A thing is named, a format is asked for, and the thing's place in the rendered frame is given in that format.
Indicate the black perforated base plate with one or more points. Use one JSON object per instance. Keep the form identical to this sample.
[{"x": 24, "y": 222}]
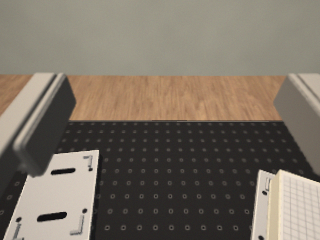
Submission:
[{"x": 181, "y": 179}]

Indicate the grey rectangular metal plate with slots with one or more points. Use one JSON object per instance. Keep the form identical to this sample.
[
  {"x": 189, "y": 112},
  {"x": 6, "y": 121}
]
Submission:
[{"x": 259, "y": 223}]

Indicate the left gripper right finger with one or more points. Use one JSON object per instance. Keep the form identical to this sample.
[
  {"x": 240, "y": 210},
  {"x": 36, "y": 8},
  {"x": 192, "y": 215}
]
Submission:
[{"x": 298, "y": 104}]

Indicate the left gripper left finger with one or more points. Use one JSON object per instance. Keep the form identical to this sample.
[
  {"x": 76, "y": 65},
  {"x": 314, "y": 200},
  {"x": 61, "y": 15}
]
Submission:
[{"x": 33, "y": 124}]

